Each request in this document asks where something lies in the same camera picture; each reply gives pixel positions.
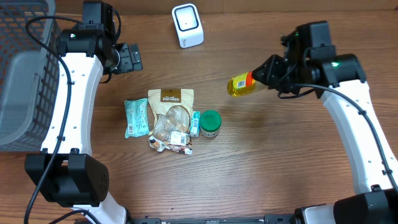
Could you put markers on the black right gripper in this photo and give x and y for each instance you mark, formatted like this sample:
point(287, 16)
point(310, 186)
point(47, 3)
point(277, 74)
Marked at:
point(274, 72)

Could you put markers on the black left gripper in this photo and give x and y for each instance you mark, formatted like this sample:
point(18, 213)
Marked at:
point(129, 63)

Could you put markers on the yellow oil glass bottle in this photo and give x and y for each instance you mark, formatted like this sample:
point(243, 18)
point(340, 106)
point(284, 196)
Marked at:
point(243, 84)

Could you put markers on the green wet wipes pack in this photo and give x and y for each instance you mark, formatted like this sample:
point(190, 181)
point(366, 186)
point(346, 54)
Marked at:
point(136, 115)

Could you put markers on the brown Pantree snack pouch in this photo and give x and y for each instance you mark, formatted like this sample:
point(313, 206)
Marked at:
point(173, 111)

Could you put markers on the green lid round jar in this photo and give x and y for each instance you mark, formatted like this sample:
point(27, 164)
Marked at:
point(210, 123)

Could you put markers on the small green sachet pack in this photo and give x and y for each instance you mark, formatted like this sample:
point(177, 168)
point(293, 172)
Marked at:
point(195, 124)

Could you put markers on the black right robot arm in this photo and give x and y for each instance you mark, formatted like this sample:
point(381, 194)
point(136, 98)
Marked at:
point(344, 91)

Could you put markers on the white barcode scanner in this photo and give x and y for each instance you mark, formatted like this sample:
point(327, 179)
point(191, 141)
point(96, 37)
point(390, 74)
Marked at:
point(188, 25)

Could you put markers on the grey plastic basket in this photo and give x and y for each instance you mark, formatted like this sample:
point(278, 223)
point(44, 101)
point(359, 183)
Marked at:
point(29, 73)

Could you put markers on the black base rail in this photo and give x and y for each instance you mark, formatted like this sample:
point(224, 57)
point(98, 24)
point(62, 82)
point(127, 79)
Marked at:
point(266, 219)

